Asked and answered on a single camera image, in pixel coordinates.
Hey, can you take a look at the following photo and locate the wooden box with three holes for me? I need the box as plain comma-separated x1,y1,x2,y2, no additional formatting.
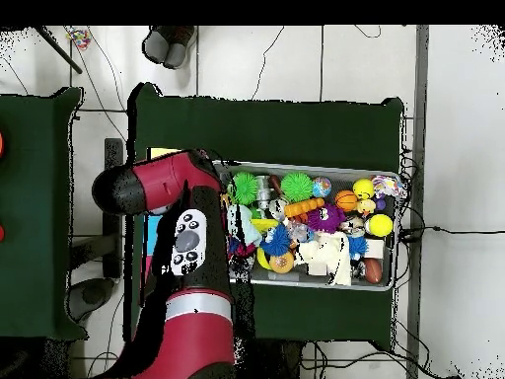
141,147,184,310

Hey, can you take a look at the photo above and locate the mint green foam cloth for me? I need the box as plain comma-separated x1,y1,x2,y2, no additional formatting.
232,203,263,248

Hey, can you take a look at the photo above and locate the green spiky ball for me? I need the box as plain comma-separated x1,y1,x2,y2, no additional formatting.
228,172,260,206
279,171,314,204

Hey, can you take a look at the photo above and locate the blue spiky ball with eyes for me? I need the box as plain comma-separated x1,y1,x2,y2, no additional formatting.
260,226,294,258

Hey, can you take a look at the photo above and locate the orange plastic toy block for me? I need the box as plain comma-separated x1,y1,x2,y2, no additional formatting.
283,196,326,220

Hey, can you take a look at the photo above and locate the purple furry monster toy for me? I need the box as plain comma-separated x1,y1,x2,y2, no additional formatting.
307,203,347,234

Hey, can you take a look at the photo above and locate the cream knitted cloth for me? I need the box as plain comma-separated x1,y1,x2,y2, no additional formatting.
295,231,354,287

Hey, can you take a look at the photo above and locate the dark green table cloth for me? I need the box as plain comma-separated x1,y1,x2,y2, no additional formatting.
125,82,407,348
0,86,84,341

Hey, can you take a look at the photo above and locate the orange toy basketball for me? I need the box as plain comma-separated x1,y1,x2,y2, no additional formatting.
334,189,360,213

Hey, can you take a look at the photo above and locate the yellow ball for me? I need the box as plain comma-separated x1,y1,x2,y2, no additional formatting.
352,178,376,199
366,212,395,238

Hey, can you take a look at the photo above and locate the person's foot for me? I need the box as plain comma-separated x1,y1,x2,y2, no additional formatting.
163,26,196,70
141,26,174,64

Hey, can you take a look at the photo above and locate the grey round stand base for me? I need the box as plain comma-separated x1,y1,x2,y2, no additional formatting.
66,275,119,321

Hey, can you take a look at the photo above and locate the small colourful floor toy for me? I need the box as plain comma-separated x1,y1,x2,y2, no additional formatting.
64,27,92,50

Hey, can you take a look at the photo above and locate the thin black rod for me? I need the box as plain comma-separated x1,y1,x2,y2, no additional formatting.
31,26,84,74

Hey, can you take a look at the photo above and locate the wire mesh bin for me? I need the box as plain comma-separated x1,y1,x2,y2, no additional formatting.
212,161,402,293

